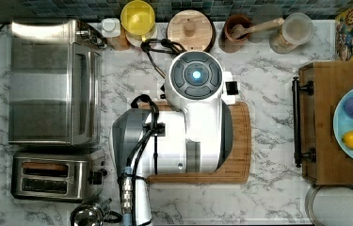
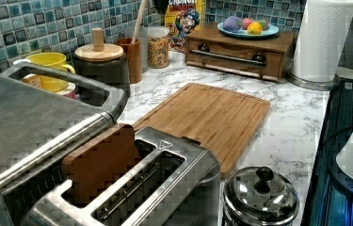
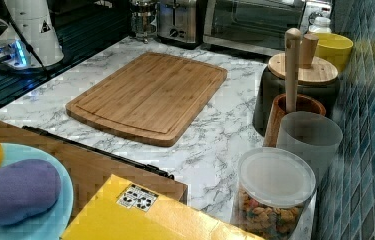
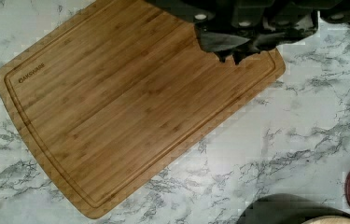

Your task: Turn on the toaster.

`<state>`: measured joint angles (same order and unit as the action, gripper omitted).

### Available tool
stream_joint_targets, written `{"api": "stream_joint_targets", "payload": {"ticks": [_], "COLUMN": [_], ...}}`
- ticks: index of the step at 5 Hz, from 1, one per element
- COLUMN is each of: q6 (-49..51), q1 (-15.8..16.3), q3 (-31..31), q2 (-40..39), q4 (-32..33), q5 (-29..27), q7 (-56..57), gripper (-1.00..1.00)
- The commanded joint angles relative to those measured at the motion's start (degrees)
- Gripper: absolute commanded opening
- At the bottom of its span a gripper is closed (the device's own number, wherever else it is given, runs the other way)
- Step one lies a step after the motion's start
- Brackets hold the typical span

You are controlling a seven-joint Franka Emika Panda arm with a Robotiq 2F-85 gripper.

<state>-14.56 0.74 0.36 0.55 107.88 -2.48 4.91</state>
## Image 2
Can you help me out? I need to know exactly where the green red toy fruit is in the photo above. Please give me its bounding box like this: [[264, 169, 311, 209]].
[[258, 19, 269, 30]]

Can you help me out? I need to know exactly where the silver two-slot toaster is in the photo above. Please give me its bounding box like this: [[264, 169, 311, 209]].
[[22, 127, 220, 226]]

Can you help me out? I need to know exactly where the wooden drawer box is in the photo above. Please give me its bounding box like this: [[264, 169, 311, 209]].
[[185, 23, 295, 82]]

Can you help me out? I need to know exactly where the light blue plate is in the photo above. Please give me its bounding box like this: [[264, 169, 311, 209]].
[[217, 21, 281, 40]]

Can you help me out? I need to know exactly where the stainless steel toaster oven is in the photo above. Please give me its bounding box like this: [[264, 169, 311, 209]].
[[0, 62, 127, 226]]

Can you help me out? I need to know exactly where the clear cereal jar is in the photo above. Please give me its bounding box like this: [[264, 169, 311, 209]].
[[148, 26, 169, 68]]

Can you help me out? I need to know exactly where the dark canister with wooden lid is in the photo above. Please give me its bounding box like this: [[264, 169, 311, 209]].
[[74, 27, 130, 97]]

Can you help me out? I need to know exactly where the yellow cereal box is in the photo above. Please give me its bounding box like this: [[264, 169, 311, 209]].
[[165, 0, 206, 52]]

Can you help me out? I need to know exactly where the brown wooden utensil holder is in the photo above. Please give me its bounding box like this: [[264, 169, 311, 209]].
[[116, 38, 142, 84]]

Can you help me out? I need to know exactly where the purple toy fruit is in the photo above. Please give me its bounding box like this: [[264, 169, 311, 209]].
[[223, 16, 242, 32]]

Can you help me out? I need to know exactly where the yellow toy lemon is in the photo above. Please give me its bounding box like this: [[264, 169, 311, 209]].
[[247, 22, 263, 35]]

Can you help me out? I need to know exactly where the brown toast slice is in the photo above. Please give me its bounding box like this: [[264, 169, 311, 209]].
[[61, 123, 141, 207]]

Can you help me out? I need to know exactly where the wooden spoon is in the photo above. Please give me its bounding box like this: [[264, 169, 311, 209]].
[[131, 0, 148, 44]]

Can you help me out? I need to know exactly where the pink toy fruit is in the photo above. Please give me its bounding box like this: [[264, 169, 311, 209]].
[[242, 18, 253, 30]]

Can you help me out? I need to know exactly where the bamboo cutting board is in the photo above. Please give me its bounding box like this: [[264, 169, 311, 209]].
[[134, 83, 270, 179]]

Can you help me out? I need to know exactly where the pink white bowl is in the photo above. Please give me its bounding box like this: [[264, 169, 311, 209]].
[[56, 82, 76, 100]]

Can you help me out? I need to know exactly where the steel pot with lid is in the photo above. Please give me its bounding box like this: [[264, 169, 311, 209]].
[[221, 167, 299, 226]]

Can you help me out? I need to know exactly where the yellow mug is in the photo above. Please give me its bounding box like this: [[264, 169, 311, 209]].
[[22, 52, 75, 92]]

